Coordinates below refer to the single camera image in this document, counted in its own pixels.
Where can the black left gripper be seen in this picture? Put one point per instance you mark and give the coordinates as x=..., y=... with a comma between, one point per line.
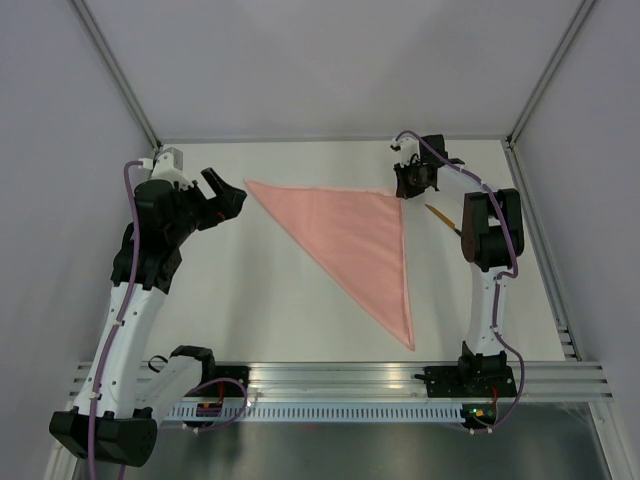
x=227, y=204

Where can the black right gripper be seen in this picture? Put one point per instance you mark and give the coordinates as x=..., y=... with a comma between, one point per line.
x=403, y=190

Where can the knife with black handle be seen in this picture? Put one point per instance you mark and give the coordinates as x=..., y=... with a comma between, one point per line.
x=443, y=218

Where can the pink cloth napkin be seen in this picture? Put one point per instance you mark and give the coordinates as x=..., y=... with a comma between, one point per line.
x=357, y=237

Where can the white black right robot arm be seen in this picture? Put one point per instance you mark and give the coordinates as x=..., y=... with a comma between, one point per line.
x=492, y=240

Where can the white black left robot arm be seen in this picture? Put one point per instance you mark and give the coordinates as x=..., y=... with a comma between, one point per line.
x=113, y=420

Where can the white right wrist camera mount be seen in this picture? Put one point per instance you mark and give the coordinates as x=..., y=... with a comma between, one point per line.
x=406, y=150

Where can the aluminium right side rail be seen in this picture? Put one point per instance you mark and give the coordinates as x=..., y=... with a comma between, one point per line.
x=543, y=255

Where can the aluminium rail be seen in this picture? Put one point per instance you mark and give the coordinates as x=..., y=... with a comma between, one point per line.
x=543, y=255
x=545, y=381

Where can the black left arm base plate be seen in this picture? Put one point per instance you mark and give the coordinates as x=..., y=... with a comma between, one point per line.
x=232, y=375

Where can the aluminium front rail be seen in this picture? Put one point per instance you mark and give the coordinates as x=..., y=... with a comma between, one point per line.
x=545, y=381

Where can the aluminium left corner post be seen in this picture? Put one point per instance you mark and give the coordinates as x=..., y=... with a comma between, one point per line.
x=100, y=44

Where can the aluminium corner post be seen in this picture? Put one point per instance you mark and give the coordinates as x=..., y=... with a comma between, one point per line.
x=561, y=51
x=100, y=44

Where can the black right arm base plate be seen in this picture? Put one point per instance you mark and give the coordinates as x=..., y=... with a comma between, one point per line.
x=455, y=383

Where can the white slotted cable duct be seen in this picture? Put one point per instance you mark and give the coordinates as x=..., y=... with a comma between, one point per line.
x=318, y=412

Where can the aluminium right corner post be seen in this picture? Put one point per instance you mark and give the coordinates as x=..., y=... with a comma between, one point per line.
x=561, y=51

